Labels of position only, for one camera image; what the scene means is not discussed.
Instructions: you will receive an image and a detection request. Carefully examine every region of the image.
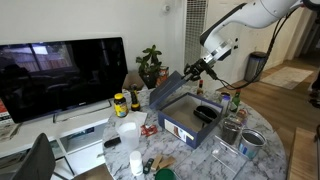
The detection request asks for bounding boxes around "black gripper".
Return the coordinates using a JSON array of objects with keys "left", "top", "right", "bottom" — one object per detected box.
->
[{"left": 182, "top": 59, "right": 218, "bottom": 83}]

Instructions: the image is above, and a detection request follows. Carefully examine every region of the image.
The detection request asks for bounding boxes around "black purse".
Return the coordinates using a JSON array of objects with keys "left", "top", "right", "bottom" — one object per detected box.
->
[{"left": 193, "top": 105, "right": 219, "bottom": 125}]

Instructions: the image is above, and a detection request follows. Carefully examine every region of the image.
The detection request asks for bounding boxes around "open brown cardboard box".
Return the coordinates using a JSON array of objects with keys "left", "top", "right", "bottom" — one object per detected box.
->
[{"left": 122, "top": 73, "right": 148, "bottom": 93}]

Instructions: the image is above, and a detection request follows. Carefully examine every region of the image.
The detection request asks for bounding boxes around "dark blue cardboard box base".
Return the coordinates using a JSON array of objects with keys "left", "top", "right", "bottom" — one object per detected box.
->
[{"left": 157, "top": 92, "right": 224, "bottom": 150}]

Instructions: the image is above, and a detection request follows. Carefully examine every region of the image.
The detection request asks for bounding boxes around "yellow lid vitamin bottle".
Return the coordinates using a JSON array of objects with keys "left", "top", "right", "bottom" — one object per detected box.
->
[{"left": 113, "top": 92, "right": 129, "bottom": 118}]

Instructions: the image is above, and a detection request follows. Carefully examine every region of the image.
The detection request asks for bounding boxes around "green round lid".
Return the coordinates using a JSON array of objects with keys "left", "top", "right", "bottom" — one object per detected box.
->
[{"left": 154, "top": 167, "right": 177, "bottom": 180}]

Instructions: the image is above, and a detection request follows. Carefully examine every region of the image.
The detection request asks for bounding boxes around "red white box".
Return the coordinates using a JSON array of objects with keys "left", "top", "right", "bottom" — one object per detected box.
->
[{"left": 0, "top": 98, "right": 12, "bottom": 126}]

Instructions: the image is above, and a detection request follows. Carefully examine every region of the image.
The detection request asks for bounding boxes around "red cap hot sauce bottle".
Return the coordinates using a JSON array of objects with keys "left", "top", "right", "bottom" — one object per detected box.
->
[{"left": 196, "top": 79, "right": 205, "bottom": 97}]

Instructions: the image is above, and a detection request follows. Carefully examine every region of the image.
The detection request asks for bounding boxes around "potted green plant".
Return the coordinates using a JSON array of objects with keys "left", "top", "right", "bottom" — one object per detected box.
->
[{"left": 135, "top": 44, "right": 163, "bottom": 89}]

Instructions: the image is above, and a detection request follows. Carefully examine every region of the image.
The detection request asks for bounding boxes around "plain white door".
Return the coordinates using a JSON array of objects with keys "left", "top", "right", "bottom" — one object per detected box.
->
[{"left": 199, "top": 0, "right": 249, "bottom": 91}]

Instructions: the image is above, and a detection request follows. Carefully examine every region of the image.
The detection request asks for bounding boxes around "white bottle blue cap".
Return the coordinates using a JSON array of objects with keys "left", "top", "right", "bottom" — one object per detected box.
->
[{"left": 221, "top": 94, "right": 232, "bottom": 117}]

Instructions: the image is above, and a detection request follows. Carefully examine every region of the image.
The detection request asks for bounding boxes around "green glass bottle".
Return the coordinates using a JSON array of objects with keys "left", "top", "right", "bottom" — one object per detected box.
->
[{"left": 229, "top": 88, "right": 242, "bottom": 113}]

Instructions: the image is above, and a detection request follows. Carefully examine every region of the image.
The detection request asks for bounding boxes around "black yellow bottle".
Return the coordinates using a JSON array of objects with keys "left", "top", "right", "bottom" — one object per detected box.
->
[{"left": 129, "top": 83, "right": 142, "bottom": 112}]

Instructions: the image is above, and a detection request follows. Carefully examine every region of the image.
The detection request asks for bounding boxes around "white paper napkin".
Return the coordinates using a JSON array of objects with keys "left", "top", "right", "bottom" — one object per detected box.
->
[{"left": 114, "top": 110, "right": 148, "bottom": 131}]

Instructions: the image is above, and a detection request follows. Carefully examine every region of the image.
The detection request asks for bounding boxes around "grey trash can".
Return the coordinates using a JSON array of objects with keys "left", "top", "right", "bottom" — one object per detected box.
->
[{"left": 244, "top": 51, "right": 269, "bottom": 83}]

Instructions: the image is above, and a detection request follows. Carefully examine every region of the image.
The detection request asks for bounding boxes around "clear cup of coffee beans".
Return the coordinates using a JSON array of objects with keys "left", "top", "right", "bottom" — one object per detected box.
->
[{"left": 221, "top": 116, "right": 243, "bottom": 145}]

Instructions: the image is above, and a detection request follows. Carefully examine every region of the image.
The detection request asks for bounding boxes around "translucent plastic cup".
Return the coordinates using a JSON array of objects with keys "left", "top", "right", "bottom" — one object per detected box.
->
[{"left": 117, "top": 121, "right": 141, "bottom": 150}]

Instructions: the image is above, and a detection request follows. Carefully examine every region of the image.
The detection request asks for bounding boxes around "clear plastic tray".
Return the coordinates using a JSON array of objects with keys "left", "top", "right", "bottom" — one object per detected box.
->
[{"left": 173, "top": 133, "right": 249, "bottom": 180}]

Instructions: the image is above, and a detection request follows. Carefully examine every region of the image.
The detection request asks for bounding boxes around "wooden block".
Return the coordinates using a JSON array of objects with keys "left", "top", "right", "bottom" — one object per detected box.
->
[
  {"left": 158, "top": 156, "right": 176, "bottom": 170},
  {"left": 151, "top": 153, "right": 164, "bottom": 172}
]

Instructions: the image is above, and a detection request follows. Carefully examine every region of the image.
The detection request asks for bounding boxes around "metal can blue label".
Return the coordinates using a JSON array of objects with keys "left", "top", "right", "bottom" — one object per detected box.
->
[{"left": 238, "top": 128, "right": 267, "bottom": 160}]

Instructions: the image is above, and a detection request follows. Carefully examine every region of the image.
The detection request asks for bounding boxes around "beige floor rug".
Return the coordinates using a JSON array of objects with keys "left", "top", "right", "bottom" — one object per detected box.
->
[{"left": 264, "top": 66, "right": 315, "bottom": 90}]

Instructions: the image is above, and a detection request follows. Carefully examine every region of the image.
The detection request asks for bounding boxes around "black remote control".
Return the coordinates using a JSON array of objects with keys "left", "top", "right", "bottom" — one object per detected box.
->
[{"left": 103, "top": 136, "right": 122, "bottom": 149}]

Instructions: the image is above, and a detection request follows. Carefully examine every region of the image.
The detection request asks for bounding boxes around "white pill bottle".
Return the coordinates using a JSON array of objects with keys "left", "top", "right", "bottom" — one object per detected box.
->
[{"left": 129, "top": 150, "right": 144, "bottom": 177}]

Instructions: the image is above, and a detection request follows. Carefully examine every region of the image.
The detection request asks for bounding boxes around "flat screen television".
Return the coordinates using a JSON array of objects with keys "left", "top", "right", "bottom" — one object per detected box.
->
[{"left": 0, "top": 36, "right": 129, "bottom": 124}]

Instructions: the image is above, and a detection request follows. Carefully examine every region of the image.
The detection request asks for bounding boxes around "wooden side table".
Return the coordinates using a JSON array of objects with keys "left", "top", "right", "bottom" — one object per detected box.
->
[{"left": 288, "top": 126, "right": 320, "bottom": 180}]

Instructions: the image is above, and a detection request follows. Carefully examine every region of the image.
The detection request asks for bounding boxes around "white television stand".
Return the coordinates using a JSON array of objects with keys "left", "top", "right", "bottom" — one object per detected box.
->
[{"left": 0, "top": 99, "right": 124, "bottom": 178}]

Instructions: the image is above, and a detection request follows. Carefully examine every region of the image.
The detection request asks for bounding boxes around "black chair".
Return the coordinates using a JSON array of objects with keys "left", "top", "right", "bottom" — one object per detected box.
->
[{"left": 11, "top": 132, "right": 114, "bottom": 180}]

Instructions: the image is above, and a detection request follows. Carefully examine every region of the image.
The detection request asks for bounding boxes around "stack of papers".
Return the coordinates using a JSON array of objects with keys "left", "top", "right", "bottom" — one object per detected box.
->
[{"left": 0, "top": 123, "right": 21, "bottom": 142}]

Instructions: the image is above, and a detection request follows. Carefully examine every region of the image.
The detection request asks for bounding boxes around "wall heater grille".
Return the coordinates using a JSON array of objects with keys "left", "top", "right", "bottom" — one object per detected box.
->
[{"left": 183, "top": 0, "right": 208, "bottom": 87}]

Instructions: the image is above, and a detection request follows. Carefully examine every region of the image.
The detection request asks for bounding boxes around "round wall thermostat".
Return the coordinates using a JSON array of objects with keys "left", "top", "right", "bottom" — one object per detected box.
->
[{"left": 161, "top": 3, "right": 172, "bottom": 14}]

